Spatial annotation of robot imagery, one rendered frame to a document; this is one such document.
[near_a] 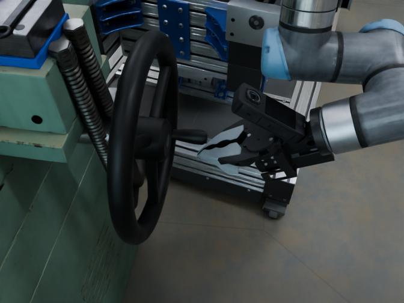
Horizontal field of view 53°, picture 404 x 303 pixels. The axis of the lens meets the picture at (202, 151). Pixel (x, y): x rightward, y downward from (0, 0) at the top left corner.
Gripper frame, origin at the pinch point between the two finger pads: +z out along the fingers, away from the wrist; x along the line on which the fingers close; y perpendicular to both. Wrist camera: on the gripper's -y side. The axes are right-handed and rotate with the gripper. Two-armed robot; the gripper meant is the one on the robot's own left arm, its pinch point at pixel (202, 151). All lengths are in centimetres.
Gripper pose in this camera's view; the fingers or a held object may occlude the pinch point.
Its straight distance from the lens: 66.9
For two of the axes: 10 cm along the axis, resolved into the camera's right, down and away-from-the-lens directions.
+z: -8.5, 2.2, 4.7
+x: 1.5, -7.6, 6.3
